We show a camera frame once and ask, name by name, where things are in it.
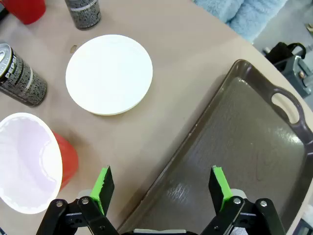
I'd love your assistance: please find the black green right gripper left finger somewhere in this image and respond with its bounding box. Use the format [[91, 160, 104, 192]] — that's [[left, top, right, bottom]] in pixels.
[[36, 165, 118, 235]]

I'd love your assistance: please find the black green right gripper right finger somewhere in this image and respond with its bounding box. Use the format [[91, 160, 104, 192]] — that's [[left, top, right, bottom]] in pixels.
[[200, 165, 287, 235]]

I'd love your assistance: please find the red plastic cup white inside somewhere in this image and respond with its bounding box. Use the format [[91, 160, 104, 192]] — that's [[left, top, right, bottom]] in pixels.
[[0, 112, 79, 215], [1, 0, 46, 25]]

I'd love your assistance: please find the white bowl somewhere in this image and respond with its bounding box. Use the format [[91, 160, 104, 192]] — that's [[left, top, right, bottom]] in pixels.
[[65, 34, 154, 116]]

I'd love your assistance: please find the black Pepsi can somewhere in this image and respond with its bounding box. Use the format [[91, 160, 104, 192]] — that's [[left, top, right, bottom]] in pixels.
[[0, 43, 48, 107], [64, 0, 102, 30]]

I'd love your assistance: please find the dark brown plastic tray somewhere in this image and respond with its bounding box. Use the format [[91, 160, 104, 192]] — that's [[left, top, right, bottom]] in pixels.
[[117, 58, 313, 235]]

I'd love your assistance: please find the person in blue fleece jacket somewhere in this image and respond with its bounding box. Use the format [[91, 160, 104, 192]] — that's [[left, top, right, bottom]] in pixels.
[[193, 0, 289, 44]]

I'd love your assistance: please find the black bag with handles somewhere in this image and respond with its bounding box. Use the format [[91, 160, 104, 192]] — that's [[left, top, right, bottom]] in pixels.
[[265, 42, 307, 71]]

